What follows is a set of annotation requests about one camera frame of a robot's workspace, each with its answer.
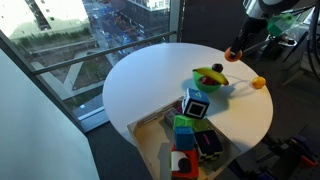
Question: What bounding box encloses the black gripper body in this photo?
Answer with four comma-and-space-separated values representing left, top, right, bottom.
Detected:
238, 15, 268, 44

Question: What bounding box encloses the orange fruit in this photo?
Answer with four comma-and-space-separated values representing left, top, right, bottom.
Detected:
224, 46, 244, 63

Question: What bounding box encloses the green bowl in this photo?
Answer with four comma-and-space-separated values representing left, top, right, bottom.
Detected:
193, 70, 223, 94

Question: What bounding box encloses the dark purple plum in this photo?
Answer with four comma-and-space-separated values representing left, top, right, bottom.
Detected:
211, 62, 224, 74

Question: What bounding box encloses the yellow banana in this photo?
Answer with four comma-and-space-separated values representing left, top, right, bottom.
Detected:
192, 66, 230, 86

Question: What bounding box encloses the small yellow citrus fruit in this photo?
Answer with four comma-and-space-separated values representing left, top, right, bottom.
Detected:
251, 76, 267, 90

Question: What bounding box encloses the red fruit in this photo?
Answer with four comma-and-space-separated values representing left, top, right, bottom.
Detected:
199, 75, 215, 86

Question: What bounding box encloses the green soft cube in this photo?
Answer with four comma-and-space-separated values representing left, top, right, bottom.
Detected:
173, 114, 210, 133

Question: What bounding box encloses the grey purple cube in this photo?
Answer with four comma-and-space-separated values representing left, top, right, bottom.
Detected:
163, 107, 184, 129

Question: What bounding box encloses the black cube with pink stripe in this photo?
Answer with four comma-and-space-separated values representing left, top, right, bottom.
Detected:
194, 129, 224, 162

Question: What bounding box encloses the blue soft cube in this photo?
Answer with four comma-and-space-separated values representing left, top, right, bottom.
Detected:
174, 125, 196, 151

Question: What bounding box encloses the purple orange clamp tool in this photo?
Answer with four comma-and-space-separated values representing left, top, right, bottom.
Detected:
289, 134, 318, 168

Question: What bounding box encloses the red cube with white patch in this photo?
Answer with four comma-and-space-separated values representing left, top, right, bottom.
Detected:
170, 144, 201, 180

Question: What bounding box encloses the wooden tray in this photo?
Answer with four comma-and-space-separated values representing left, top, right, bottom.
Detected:
127, 96, 242, 180

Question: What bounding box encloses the metal window railing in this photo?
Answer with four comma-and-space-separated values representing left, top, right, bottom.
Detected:
32, 30, 178, 76

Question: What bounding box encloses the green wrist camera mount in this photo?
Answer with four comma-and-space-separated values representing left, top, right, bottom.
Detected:
266, 12, 297, 37

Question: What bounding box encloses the black cable bundle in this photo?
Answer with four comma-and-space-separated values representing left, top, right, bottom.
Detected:
305, 6, 320, 79

